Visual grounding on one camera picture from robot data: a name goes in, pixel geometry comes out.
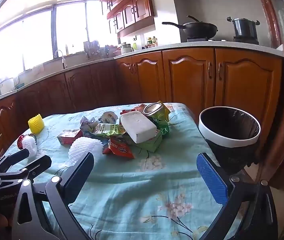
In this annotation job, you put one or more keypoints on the small red wrapper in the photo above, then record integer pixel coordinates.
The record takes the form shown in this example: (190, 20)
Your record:
(129, 111)

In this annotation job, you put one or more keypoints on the white red milk carton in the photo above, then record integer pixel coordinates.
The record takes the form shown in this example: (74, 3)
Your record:
(68, 137)

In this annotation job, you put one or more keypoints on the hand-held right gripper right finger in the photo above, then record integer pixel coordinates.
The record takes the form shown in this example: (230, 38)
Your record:
(211, 180)

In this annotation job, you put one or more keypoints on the yellow dish soap bottle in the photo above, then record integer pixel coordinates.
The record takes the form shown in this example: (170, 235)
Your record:
(67, 50)

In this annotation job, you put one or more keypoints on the yellow condiment jar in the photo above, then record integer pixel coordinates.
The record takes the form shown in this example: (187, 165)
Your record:
(149, 41)

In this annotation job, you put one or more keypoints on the bun in yellow plastic bag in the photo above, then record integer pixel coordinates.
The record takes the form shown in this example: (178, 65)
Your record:
(154, 110)

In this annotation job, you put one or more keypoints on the chrome faucet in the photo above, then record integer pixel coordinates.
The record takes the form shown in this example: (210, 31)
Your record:
(63, 61)

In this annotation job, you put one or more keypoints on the pale green cup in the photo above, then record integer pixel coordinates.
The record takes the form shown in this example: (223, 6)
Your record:
(135, 46)

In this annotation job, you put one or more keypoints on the yellow sauce bottle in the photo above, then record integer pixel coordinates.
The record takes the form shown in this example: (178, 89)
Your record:
(154, 41)

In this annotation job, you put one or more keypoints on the small white foam fruit net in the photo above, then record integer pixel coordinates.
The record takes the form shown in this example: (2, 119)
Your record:
(31, 145)

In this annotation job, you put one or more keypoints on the crushed red can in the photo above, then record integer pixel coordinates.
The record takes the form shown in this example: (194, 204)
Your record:
(20, 141)

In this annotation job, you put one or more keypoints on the crumpled paper wad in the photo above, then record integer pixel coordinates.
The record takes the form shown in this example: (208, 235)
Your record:
(88, 126)

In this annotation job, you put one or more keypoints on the wooden upper cabinets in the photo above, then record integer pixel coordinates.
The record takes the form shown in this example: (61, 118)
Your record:
(132, 7)

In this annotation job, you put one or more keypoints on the wooden lower cabinets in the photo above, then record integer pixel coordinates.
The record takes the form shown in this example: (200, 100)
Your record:
(186, 77)

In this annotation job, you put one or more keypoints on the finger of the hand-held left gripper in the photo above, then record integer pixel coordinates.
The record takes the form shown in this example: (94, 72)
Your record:
(35, 166)
(12, 158)

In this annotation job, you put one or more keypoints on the pale kitchen counter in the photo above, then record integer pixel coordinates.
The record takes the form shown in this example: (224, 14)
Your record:
(171, 46)

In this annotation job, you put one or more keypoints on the gas stove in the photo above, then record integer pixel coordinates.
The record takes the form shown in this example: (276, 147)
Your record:
(199, 40)

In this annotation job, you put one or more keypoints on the steel cooking pot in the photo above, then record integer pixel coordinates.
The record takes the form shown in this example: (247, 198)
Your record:
(244, 28)

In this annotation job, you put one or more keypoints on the utensil holder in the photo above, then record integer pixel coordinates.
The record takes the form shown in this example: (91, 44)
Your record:
(90, 48)

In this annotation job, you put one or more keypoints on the red snack packet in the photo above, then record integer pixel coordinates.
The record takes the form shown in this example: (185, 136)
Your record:
(119, 150)

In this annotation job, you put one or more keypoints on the wooden cabinets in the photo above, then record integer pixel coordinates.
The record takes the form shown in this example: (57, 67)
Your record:
(186, 77)
(132, 7)

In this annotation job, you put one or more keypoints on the white round cup lid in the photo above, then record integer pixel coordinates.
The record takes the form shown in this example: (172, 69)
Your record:
(109, 117)

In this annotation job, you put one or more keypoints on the crumpled green wrapper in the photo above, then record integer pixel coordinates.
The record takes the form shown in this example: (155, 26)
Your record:
(164, 128)

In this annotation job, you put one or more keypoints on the white storage container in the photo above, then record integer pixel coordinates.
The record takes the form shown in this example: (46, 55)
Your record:
(7, 85)

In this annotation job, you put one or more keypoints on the green snack packet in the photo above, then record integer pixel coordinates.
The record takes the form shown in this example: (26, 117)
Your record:
(109, 129)

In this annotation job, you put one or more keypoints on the yellow foam fruit net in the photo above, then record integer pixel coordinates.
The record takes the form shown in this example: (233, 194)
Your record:
(35, 124)

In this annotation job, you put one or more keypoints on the green carton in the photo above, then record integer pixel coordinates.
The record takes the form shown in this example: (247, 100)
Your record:
(152, 143)

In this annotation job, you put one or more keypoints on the white foam block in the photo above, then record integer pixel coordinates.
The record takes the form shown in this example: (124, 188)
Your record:
(138, 127)

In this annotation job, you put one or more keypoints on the large white foam fruit net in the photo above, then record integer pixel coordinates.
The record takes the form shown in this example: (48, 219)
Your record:
(84, 147)

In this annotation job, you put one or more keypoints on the black wok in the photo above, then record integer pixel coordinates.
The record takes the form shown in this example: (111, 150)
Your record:
(199, 30)

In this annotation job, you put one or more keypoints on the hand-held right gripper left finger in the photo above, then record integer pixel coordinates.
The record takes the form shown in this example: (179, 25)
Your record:
(80, 170)

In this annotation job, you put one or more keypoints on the kitchen window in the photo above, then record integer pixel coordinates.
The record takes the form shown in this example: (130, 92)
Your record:
(37, 37)

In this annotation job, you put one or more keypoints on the teal floral tablecloth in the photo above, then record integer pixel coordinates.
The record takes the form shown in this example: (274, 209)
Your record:
(132, 192)

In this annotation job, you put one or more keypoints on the wooden door frame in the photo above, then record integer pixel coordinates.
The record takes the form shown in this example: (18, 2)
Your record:
(269, 12)

